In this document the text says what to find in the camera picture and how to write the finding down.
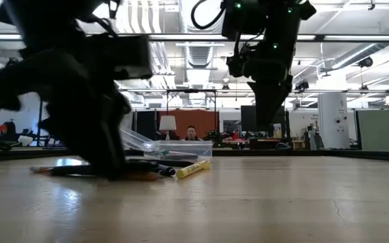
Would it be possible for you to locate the person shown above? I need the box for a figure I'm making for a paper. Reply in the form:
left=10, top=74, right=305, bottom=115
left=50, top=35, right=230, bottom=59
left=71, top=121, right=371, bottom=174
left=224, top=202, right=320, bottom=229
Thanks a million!
left=180, top=125, right=203, bottom=142

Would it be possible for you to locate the silver ceiling duct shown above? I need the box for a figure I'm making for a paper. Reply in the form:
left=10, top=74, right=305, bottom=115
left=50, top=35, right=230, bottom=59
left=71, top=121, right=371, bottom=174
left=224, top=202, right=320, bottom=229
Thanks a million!
left=176, top=0, right=223, bottom=106

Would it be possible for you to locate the clear plastic supply box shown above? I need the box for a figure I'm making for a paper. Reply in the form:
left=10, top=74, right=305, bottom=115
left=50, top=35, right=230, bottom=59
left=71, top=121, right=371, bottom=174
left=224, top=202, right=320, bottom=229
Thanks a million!
left=119, top=125, right=213, bottom=161

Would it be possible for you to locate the pink translucent pen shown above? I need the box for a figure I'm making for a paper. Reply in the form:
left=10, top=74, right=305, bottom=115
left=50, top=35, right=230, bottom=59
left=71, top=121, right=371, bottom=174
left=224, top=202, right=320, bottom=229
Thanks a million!
left=29, top=164, right=57, bottom=173

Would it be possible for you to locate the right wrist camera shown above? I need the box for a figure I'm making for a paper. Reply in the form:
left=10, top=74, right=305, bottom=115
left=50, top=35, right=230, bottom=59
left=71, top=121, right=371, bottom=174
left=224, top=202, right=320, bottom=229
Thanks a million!
left=226, top=43, right=250, bottom=79

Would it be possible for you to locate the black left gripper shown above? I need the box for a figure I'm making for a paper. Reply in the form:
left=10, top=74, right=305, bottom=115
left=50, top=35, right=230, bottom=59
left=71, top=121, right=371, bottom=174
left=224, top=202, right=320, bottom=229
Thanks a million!
left=0, top=32, right=133, bottom=180

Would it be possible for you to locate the orange partition wall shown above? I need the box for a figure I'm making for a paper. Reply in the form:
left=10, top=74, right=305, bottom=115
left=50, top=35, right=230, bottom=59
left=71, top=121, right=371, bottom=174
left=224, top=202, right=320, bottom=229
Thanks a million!
left=158, top=109, right=220, bottom=140

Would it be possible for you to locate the yellow highlighter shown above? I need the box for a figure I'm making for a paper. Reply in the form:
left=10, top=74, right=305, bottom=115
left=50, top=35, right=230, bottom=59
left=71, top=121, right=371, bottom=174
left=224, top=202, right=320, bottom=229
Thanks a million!
left=176, top=159, right=212, bottom=180

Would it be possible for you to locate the black metal table frame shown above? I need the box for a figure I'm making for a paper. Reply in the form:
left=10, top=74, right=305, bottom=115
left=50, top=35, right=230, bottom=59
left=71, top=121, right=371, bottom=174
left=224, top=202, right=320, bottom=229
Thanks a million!
left=0, top=147, right=389, bottom=164

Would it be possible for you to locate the white shade table lamp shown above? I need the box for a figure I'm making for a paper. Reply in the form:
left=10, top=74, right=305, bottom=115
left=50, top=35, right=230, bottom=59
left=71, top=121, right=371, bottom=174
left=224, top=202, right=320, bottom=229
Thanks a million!
left=158, top=115, right=178, bottom=141

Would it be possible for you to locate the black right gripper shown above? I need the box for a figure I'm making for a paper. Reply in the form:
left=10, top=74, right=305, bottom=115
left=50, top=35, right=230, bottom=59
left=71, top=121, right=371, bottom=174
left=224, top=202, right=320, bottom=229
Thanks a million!
left=226, top=13, right=317, bottom=130

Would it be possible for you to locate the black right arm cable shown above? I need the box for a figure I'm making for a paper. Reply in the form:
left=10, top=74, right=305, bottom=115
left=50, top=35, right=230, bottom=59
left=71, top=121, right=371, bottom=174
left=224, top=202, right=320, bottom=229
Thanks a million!
left=190, top=0, right=228, bottom=31

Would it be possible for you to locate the green partition wall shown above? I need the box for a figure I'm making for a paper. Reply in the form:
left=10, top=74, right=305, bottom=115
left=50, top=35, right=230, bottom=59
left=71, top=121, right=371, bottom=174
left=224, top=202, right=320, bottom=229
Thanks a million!
left=355, top=108, right=389, bottom=152

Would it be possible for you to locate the white cylindrical column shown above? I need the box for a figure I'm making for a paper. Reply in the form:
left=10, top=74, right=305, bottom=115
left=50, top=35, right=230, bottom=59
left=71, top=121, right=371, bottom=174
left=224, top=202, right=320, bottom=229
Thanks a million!
left=317, top=92, right=351, bottom=151

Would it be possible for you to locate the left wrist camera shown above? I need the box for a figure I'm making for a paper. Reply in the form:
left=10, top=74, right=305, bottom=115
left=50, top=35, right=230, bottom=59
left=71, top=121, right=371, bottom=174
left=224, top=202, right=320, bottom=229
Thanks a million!
left=112, top=33, right=155, bottom=81

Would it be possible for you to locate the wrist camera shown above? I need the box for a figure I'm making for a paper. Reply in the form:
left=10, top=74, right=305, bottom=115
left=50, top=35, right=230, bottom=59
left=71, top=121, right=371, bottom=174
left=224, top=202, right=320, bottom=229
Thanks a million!
left=226, top=43, right=250, bottom=79
left=112, top=33, right=155, bottom=81

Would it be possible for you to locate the dark brown pen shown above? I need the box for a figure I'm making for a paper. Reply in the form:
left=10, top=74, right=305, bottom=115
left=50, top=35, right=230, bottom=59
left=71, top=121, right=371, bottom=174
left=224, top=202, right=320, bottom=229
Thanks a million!
left=160, top=151, right=199, bottom=161

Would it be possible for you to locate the black display panel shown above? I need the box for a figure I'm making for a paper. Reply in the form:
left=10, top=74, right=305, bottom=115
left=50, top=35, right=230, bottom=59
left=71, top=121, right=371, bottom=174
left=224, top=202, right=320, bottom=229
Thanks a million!
left=240, top=105, right=288, bottom=140

